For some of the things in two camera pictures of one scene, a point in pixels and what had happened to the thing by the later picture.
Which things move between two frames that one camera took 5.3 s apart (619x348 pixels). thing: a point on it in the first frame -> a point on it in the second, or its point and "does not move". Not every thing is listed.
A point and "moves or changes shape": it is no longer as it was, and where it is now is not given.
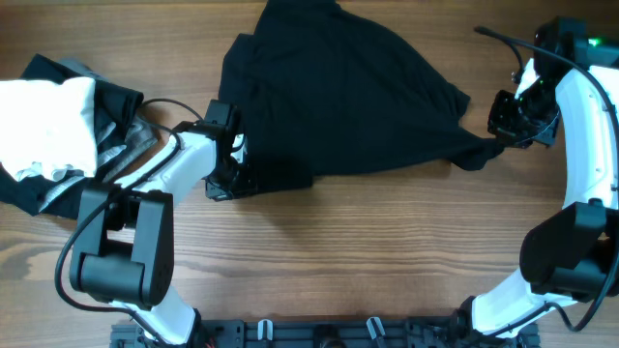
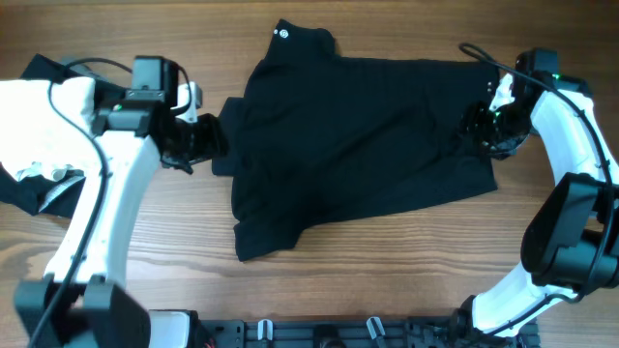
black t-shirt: [322, 90] moves or changes shape
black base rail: [325, 333] does not move
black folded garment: [115, 108] does not move
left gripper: [214, 188] -> [215, 142]
